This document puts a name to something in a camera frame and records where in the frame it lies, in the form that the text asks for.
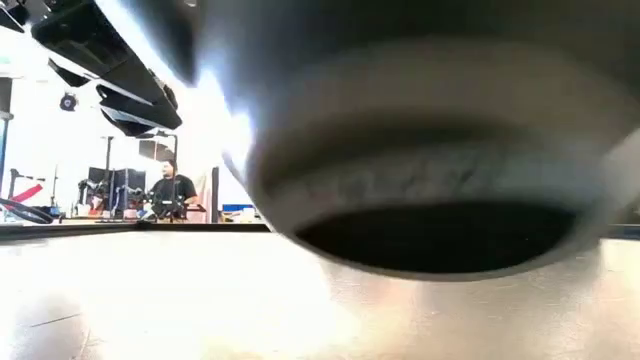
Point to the blue box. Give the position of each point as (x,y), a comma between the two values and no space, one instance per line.
(237,207)

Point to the red tube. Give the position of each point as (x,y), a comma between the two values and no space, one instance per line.
(27,194)

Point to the person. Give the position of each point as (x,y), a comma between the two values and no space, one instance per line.
(172,192)

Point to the black upright post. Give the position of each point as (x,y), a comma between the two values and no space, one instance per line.
(215,195)

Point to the black robot workstation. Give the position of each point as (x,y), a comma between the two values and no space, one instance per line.
(120,185)

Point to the black aluminium table frame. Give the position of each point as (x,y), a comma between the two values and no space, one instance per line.
(100,230)

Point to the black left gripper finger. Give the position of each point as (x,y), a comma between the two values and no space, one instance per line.
(167,35)

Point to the black round camera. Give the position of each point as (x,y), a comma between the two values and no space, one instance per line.
(68,102)

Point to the small dark blue mug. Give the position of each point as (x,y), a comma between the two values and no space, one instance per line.
(425,165)

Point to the black table mat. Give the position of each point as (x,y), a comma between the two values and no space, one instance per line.
(150,300)

